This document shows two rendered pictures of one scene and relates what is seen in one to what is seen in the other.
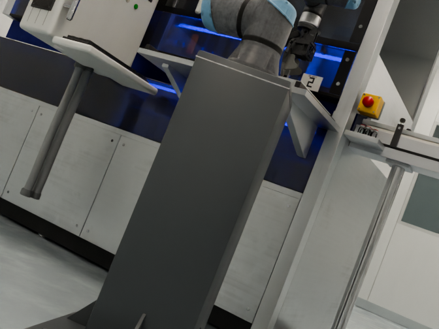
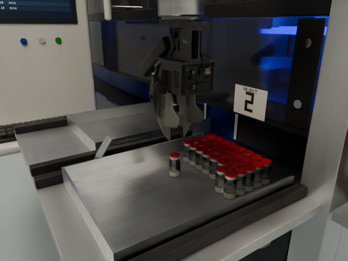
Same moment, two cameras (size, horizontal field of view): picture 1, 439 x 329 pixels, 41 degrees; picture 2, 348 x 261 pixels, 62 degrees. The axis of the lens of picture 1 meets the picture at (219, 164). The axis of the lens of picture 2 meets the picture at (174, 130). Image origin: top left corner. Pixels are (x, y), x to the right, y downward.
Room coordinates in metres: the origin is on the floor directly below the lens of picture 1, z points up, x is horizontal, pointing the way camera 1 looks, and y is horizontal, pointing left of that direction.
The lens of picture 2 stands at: (1.65, -0.33, 1.17)
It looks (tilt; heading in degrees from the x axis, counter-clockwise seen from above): 20 degrees down; 27
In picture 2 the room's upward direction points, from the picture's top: straight up
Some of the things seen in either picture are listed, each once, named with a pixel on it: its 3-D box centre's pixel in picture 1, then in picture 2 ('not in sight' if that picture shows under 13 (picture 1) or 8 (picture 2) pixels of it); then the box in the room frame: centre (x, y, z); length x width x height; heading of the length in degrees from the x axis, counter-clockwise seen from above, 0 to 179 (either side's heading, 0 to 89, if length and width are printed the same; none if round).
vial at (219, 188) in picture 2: not in sight; (221, 179); (2.10, -0.20, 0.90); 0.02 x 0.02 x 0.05
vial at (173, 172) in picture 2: not in sight; (174, 165); (2.11, -0.10, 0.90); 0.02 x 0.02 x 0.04
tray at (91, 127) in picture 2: not in sight; (137, 121); (2.32, 0.13, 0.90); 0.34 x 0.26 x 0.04; 150
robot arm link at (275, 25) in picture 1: (269, 21); not in sight; (1.55, 0.02, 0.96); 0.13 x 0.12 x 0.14; 64
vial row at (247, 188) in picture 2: not in sight; (219, 161); (2.16, -0.17, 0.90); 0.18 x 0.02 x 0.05; 60
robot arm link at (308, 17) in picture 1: (309, 22); (182, 5); (2.11, -0.11, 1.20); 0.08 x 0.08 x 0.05
